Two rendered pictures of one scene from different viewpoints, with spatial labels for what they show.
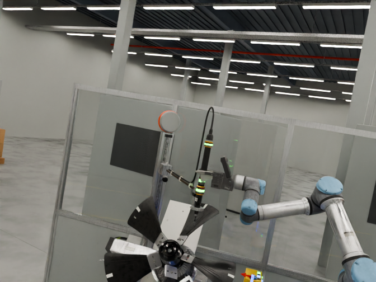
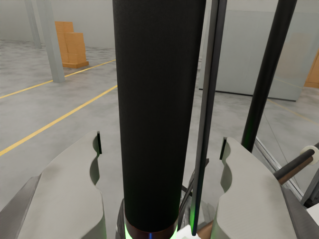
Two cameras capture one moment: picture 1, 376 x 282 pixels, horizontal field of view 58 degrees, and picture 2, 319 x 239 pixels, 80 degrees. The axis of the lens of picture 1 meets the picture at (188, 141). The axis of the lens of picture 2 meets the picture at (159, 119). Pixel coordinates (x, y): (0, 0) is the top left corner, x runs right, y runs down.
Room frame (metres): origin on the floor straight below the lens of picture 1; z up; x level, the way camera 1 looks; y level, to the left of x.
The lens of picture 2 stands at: (1.75, -0.19, 1.73)
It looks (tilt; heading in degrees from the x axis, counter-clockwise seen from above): 27 degrees down; 77
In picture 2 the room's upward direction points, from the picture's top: 3 degrees clockwise
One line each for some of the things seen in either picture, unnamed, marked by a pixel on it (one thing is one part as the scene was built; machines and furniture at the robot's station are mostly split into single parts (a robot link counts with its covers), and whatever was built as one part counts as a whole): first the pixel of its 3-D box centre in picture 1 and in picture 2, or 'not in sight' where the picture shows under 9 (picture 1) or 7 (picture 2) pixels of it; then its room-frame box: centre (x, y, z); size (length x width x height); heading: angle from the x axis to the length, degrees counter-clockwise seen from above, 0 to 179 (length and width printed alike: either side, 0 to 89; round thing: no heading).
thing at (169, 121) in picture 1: (169, 121); not in sight; (2.44, 0.16, 1.88); 0.17 x 0.15 x 0.16; 77
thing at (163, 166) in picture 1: (165, 169); not in sight; (2.35, 0.12, 1.55); 0.10 x 0.07 x 0.08; 22
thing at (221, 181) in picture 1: (223, 180); not in sight; (1.75, -0.22, 1.64); 0.12 x 0.08 x 0.09; 77
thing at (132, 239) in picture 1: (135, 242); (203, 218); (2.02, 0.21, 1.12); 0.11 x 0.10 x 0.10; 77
